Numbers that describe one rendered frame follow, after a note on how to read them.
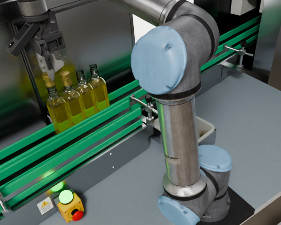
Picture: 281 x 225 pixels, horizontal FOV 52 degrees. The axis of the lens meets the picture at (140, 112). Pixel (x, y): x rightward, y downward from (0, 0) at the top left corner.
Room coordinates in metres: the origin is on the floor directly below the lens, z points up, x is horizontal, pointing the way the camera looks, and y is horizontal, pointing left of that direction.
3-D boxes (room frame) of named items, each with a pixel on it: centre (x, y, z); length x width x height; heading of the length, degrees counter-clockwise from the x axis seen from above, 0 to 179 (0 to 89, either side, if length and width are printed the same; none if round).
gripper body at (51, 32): (0.86, 0.27, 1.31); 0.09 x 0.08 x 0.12; 127
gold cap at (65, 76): (0.88, 0.25, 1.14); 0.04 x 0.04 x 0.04
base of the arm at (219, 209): (0.58, -0.19, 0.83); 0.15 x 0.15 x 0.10
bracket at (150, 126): (0.94, -0.01, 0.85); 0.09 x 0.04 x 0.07; 38
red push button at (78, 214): (0.58, 0.25, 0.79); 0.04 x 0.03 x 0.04; 128
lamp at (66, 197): (0.62, 0.28, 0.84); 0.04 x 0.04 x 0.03
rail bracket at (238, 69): (1.33, -0.52, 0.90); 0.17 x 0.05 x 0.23; 38
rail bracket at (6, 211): (0.52, 0.42, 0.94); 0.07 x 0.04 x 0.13; 38
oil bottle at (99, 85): (0.95, 0.16, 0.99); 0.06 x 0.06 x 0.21; 37
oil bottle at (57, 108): (0.85, 0.29, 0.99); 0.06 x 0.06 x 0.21; 38
